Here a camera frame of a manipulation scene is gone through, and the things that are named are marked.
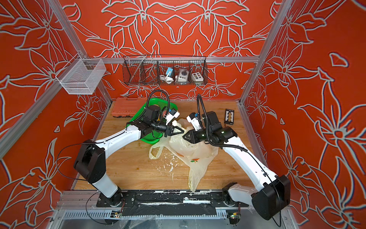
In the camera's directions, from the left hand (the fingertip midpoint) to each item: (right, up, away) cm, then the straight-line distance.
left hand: (183, 131), depth 75 cm
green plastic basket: (-9, +13, 0) cm, 16 cm away
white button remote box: (+10, +35, +20) cm, 41 cm away
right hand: (0, -2, -3) cm, 4 cm away
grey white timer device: (0, +34, +16) cm, 38 cm away
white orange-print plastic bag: (+8, -16, +7) cm, 19 cm away
